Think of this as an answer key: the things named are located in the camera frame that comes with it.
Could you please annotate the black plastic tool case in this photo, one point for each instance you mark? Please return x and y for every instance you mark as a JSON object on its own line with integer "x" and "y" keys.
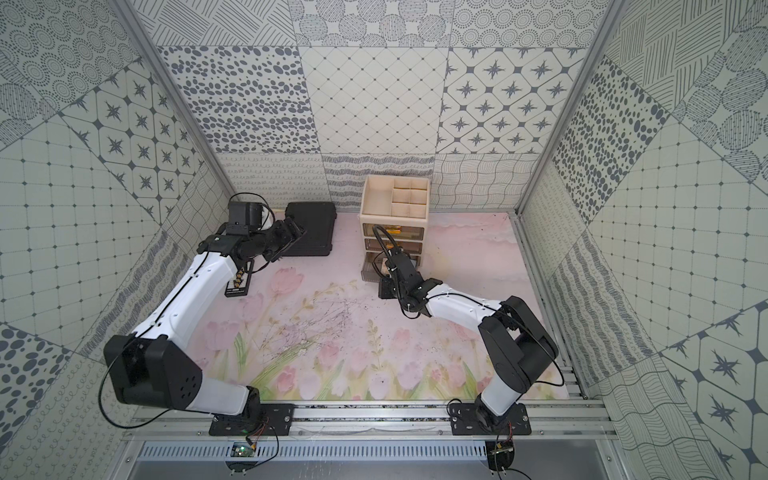
{"x": 318, "y": 221}

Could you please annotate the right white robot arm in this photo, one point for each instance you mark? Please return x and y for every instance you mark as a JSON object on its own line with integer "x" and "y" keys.
{"x": 518, "y": 346}

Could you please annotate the beige desk organizer cabinet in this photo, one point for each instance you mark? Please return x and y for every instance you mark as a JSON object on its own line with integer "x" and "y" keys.
{"x": 395, "y": 200}

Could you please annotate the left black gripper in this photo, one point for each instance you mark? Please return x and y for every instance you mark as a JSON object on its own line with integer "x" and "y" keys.
{"x": 282, "y": 233}

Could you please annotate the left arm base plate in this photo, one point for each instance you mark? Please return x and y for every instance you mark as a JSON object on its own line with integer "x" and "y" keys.
{"x": 252, "y": 419}

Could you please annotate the floral pink table mat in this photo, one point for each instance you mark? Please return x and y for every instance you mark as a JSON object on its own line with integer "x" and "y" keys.
{"x": 313, "y": 329}

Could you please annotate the grey transparent drawer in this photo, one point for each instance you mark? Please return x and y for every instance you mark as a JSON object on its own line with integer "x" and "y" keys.
{"x": 399, "y": 232}

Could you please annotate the aluminium mounting rail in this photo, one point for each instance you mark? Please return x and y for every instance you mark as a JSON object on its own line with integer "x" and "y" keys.
{"x": 530, "y": 419}

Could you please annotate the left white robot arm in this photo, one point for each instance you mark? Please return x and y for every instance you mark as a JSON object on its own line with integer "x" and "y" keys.
{"x": 150, "y": 367}

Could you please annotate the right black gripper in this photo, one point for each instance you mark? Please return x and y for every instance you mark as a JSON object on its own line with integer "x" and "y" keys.
{"x": 384, "y": 291}

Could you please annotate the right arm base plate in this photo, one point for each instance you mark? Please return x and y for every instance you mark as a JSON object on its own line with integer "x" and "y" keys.
{"x": 467, "y": 419}

